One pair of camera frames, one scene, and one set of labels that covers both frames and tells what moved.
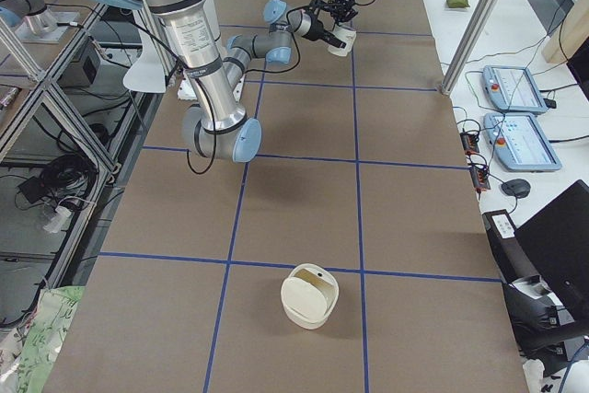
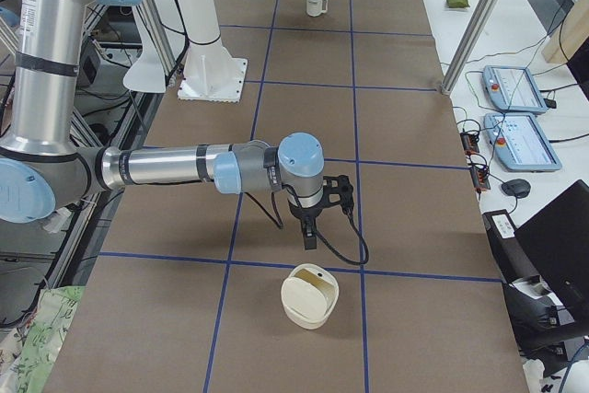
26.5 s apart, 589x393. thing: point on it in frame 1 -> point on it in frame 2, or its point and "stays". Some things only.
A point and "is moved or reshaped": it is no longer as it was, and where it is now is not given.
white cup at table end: [308, 292] stays
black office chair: [542, 327] stays
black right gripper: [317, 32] -> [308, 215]
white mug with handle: [347, 36] is moved or reshaped
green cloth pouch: [457, 0] stays
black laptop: [556, 241] stays
